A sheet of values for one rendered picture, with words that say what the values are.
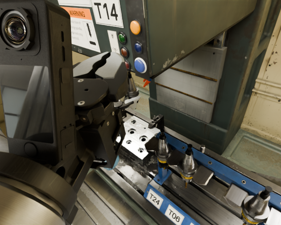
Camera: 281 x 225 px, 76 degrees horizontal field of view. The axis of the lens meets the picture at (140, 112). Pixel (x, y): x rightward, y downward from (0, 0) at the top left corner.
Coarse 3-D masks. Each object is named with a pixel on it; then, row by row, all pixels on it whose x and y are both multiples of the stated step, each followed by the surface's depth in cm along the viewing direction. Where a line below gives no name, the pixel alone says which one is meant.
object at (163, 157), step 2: (156, 146) 71; (170, 146) 70; (156, 148) 70; (170, 148) 70; (156, 150) 70; (170, 150) 69; (156, 152) 69; (158, 152) 69; (168, 152) 68; (170, 152) 68; (156, 154) 70; (158, 154) 70; (160, 154) 68; (162, 154) 68; (164, 154) 68; (166, 154) 68; (168, 154) 68; (160, 156) 68; (162, 156) 68; (164, 156) 68; (166, 156) 68; (160, 158) 69; (162, 158) 69; (164, 158) 69
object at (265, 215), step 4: (248, 196) 53; (252, 196) 53; (244, 200) 52; (244, 204) 52; (244, 208) 51; (248, 208) 51; (268, 208) 50; (244, 212) 52; (248, 212) 51; (252, 212) 50; (268, 212) 49; (252, 216) 51; (256, 216) 49; (260, 216) 49; (264, 216) 49; (252, 220) 50; (256, 220) 50; (260, 220) 49
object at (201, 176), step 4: (200, 164) 64; (200, 168) 63; (204, 168) 63; (208, 168) 62; (196, 172) 62; (200, 172) 62; (204, 172) 61; (208, 172) 61; (212, 172) 61; (192, 176) 61; (196, 176) 61; (200, 176) 60; (204, 176) 60; (208, 176) 60; (196, 180) 60; (200, 180) 59; (204, 180) 59; (208, 180) 59; (200, 184) 59; (204, 184) 58
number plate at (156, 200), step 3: (150, 189) 86; (150, 192) 86; (153, 192) 85; (150, 195) 85; (153, 195) 84; (156, 195) 84; (147, 198) 86; (150, 198) 85; (153, 198) 84; (156, 198) 83; (159, 198) 83; (150, 201) 85; (153, 201) 84; (156, 201) 83; (159, 201) 82; (162, 201) 82; (156, 204) 83; (159, 204) 82; (159, 207) 82
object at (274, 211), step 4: (272, 208) 51; (276, 208) 51; (272, 212) 50; (276, 212) 50; (280, 212) 50; (268, 216) 50; (272, 216) 49; (276, 216) 49; (280, 216) 49; (264, 220) 49; (268, 220) 49; (272, 220) 49; (276, 220) 49; (280, 220) 48; (264, 224) 49; (268, 224) 48; (272, 224) 48; (276, 224) 48; (280, 224) 48
